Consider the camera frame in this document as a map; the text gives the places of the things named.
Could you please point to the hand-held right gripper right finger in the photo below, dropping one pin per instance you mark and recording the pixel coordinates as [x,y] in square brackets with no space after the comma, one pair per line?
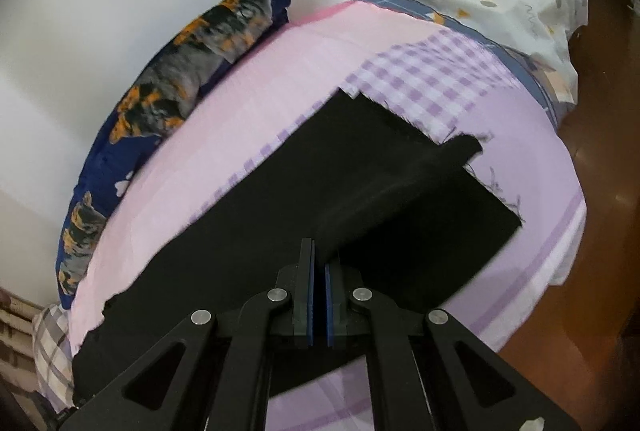
[330,306]

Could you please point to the grey plaid cloth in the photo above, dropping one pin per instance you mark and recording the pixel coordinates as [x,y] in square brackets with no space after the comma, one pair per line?
[50,346]

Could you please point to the brown slatted panel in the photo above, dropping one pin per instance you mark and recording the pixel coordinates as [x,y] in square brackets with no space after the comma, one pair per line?
[15,326]

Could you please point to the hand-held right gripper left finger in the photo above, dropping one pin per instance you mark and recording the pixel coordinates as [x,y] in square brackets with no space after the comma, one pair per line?
[311,303]

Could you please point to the pink purple checked bed sheet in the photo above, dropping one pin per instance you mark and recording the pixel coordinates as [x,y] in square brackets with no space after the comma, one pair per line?
[280,81]

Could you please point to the blue plaid cloth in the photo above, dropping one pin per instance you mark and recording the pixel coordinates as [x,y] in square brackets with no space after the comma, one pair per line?
[400,3]

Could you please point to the black pants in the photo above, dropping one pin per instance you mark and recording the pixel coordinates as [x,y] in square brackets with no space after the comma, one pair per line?
[250,221]

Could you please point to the navy animal print blanket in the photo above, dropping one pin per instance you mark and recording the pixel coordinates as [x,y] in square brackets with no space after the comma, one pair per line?
[165,81]

